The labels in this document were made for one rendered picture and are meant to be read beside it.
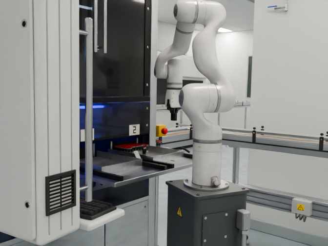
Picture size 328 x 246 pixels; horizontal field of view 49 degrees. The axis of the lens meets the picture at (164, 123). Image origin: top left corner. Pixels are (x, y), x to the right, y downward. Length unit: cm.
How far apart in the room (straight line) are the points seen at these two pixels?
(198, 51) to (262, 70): 182
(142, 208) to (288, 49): 181
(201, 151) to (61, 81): 64
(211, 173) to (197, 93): 32
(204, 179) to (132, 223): 85
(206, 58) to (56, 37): 66
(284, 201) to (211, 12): 153
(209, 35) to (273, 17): 181
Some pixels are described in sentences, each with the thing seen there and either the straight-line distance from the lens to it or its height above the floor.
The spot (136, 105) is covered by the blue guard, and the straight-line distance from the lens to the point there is 210.
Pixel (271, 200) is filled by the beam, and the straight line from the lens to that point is 273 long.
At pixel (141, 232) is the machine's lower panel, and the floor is 39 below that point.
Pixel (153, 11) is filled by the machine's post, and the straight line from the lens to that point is 224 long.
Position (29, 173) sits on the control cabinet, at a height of 102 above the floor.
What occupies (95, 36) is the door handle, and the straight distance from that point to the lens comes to 183.
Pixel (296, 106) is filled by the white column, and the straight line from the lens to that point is 319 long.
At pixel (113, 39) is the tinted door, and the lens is 200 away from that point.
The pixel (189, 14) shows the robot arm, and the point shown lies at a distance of 159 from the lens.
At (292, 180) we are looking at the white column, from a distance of 327.
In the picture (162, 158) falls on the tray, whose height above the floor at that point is 89.
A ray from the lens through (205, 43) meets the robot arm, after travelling 153.
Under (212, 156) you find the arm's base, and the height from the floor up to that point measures 99.
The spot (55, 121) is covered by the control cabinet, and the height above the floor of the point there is 116.
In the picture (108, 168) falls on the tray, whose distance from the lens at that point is 164.
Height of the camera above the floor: 126
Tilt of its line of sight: 5 degrees down
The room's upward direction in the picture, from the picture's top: 1 degrees clockwise
